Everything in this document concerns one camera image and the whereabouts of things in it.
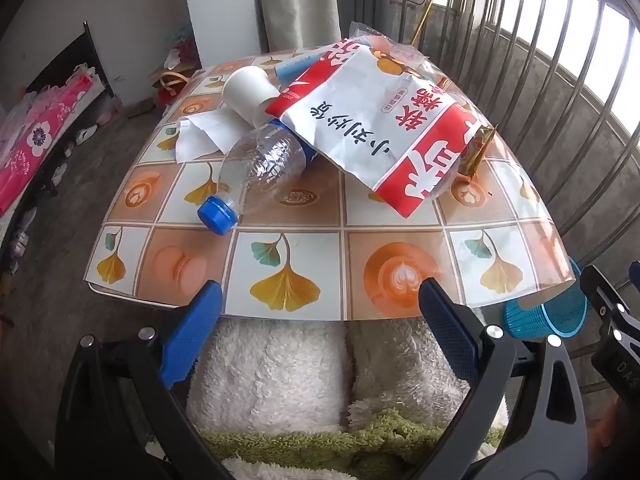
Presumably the clear plastic bottle blue cap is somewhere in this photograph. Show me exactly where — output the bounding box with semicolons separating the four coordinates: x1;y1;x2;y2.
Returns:
196;120;321;235

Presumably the metal balcony railing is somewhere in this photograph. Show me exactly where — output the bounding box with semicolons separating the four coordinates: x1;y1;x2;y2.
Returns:
400;0;640;273

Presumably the red and white plastic bag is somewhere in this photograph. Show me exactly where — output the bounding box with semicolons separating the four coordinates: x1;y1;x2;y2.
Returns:
265;22;496;219

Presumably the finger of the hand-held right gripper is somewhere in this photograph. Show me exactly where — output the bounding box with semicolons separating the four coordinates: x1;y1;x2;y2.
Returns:
580;264;640;347

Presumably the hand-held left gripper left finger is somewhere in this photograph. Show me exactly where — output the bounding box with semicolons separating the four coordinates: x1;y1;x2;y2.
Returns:
54;280;223;480

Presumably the white paper cup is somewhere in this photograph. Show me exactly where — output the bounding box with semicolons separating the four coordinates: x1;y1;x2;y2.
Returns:
222;66;283;128

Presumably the white tissue paper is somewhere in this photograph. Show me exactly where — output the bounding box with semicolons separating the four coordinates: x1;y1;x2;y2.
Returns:
174;106;256;163

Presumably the black metal frame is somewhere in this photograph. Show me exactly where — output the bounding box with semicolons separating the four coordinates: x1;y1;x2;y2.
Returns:
82;21;117;111

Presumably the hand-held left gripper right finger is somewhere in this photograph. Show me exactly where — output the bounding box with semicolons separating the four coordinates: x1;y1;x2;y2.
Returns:
415;277;589;480

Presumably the green rug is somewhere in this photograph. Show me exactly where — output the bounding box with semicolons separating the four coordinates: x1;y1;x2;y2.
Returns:
200;407;506;468

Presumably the yellow stick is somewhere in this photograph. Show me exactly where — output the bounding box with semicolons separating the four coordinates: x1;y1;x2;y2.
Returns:
412;0;442;47

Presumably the gold snack packet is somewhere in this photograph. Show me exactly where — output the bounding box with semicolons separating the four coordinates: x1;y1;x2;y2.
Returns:
457;125;498;177

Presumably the grey curtain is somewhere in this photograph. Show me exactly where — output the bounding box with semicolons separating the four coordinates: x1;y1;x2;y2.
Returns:
252;0;343;54

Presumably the blue plastic basket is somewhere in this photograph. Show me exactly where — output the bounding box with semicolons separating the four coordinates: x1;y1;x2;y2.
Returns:
504;260;591;338

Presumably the patterned tablecloth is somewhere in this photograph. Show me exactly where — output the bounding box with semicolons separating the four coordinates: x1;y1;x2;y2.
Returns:
82;47;578;322

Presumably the dark grey cabinet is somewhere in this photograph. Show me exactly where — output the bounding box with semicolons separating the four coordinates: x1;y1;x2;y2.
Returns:
345;0;401;52

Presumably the white fluffy blanket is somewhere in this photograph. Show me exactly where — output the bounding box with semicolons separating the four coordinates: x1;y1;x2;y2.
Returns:
187;307;507;480

